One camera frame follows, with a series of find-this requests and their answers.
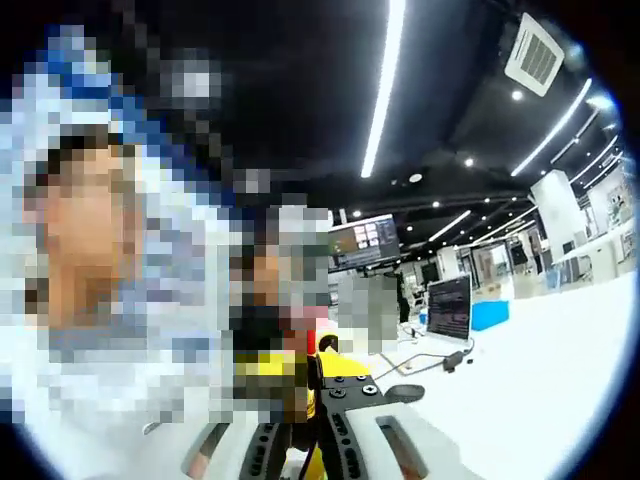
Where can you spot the black power adapter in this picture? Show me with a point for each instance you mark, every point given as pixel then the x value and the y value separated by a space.
pixel 454 361

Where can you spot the long ceiling light strip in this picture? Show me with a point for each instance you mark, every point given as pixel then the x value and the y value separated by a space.
pixel 385 85

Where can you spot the person's white shirt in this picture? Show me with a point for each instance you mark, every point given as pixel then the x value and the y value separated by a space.
pixel 100 450

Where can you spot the white ceiling air vent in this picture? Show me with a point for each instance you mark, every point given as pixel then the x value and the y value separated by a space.
pixel 534 55

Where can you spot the round ceiling fixture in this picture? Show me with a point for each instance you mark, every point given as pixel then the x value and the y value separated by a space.
pixel 415 177

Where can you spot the black computer mouse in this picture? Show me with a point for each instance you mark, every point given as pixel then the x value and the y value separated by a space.
pixel 405 392

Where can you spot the ceiling spotlights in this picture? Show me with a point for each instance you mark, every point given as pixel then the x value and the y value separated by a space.
pixel 516 94

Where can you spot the curved ceiling light strip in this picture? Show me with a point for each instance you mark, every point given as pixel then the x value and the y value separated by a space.
pixel 550 130

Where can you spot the large display monitor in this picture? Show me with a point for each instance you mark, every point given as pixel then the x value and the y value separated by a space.
pixel 365 240

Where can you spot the open laptop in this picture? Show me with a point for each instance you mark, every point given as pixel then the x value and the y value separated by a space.
pixel 450 307

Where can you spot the blue box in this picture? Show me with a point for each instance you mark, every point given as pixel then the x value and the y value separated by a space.
pixel 491 315

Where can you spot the white square pillar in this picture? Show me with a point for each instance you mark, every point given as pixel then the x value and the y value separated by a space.
pixel 557 215

